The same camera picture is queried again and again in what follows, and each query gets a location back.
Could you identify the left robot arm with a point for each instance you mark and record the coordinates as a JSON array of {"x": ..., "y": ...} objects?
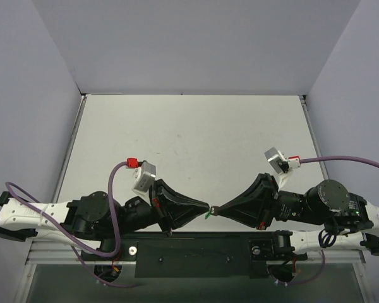
[{"x": 89, "y": 218}]

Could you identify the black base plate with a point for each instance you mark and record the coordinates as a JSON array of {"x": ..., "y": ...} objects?
[{"x": 206, "y": 254}]

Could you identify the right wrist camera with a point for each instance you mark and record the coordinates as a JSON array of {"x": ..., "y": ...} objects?
[{"x": 280, "y": 163}]

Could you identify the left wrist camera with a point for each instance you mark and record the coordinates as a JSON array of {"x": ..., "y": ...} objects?
[{"x": 145, "y": 176}]

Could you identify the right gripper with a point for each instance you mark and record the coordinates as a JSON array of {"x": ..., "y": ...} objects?
[{"x": 268, "y": 202}]

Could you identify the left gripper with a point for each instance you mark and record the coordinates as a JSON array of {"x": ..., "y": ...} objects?
[{"x": 160, "y": 206}]

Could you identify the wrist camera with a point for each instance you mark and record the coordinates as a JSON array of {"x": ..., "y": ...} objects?
[
  {"x": 280, "y": 163},
  {"x": 145, "y": 176}
]

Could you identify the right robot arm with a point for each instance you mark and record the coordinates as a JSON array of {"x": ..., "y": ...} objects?
[{"x": 348, "y": 221}]

